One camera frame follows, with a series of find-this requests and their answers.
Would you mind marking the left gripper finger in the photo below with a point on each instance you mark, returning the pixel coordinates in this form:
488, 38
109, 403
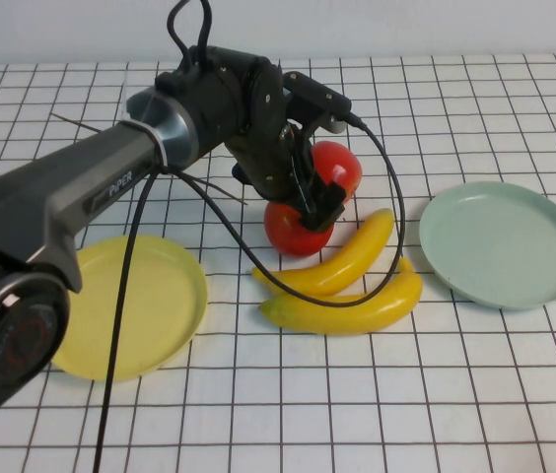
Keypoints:
241, 175
328, 207

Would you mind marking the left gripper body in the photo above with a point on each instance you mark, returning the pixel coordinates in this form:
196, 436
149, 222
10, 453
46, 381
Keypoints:
273, 167

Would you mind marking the red apple with yellow patch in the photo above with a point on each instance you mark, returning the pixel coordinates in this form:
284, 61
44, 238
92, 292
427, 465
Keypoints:
288, 236

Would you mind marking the red apple with sideways stem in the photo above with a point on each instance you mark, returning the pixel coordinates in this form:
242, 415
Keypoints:
349, 160

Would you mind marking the slim yellow banana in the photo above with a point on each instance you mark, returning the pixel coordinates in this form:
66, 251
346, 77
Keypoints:
352, 256

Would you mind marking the yellow banana with green tip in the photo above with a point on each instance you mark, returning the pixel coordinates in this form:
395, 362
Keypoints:
337, 317

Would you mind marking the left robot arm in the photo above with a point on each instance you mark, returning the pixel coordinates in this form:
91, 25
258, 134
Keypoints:
61, 197

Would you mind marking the yellow round plate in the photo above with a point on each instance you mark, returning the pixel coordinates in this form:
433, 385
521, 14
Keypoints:
159, 305

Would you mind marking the pale green round plate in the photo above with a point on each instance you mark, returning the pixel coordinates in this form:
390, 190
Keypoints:
500, 246

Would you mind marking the white grid tablecloth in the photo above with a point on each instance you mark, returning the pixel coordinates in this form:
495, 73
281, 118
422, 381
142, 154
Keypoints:
406, 394

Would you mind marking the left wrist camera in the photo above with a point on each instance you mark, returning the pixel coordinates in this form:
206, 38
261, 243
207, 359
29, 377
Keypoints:
317, 96

